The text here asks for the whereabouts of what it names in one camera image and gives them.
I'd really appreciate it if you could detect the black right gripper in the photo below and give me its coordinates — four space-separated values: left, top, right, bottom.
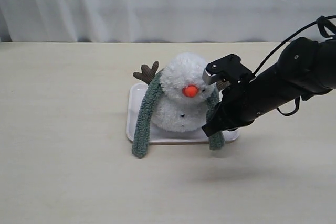
202 54 263 128

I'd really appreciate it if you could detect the white plush snowman toy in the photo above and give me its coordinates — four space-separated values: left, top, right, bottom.
132 52 232 132

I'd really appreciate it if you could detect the green knitted scarf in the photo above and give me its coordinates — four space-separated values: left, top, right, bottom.
132 69 219 158

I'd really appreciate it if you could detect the white plastic tray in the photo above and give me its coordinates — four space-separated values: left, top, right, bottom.
125 82 240 145

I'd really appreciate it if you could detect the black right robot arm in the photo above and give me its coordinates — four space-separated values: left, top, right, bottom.
202 37 335 136

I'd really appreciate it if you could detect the white backdrop curtain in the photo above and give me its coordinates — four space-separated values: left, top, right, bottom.
1 0 335 42

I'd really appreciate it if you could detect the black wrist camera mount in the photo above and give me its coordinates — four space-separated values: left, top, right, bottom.
202 103 238 137

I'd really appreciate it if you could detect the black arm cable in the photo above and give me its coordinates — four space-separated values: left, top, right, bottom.
251 15 336 116

